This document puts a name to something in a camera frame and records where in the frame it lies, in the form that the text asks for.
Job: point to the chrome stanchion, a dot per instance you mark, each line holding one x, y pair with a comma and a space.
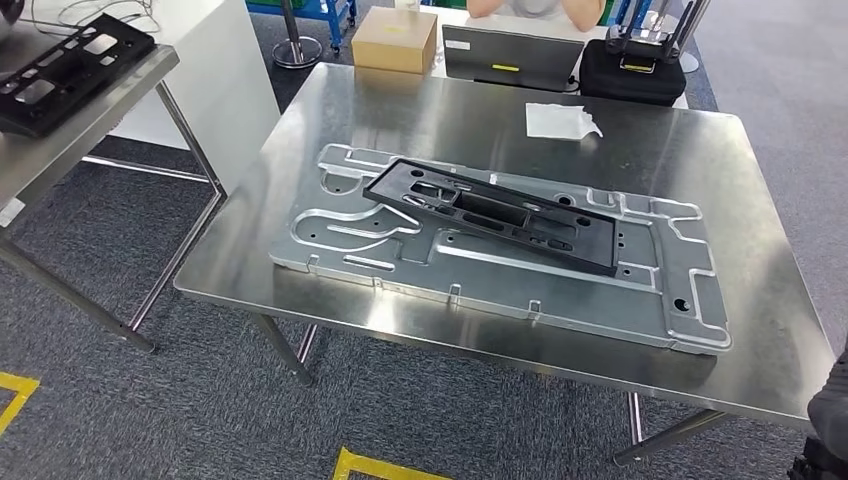
295, 53

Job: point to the yellow floor tape square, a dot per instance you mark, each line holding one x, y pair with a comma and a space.
20, 382
371, 467

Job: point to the blue metal cart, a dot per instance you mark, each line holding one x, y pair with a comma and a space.
318, 8

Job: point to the white plastic film piece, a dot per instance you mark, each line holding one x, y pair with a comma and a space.
556, 122

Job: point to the stamped aluminium panel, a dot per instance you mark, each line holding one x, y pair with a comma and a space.
530, 291

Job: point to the grey laptop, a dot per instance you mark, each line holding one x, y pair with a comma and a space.
517, 53

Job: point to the person's right forearm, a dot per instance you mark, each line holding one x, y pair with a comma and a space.
480, 6

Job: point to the person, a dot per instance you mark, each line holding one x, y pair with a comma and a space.
530, 6

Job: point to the black bag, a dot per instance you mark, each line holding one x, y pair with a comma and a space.
629, 86

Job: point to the blue metal frame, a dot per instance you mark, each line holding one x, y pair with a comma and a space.
613, 10

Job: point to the brown cardboard box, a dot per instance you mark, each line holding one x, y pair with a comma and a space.
391, 46

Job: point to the person's left forearm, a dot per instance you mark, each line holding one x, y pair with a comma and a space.
586, 14

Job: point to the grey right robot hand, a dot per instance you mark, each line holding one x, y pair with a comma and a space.
831, 397

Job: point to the stainless steel table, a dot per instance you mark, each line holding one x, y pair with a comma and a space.
99, 106

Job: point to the black plastic plate holder part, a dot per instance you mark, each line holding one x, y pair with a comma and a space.
596, 245
40, 122

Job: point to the stainless steel workbench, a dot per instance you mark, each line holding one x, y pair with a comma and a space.
762, 265

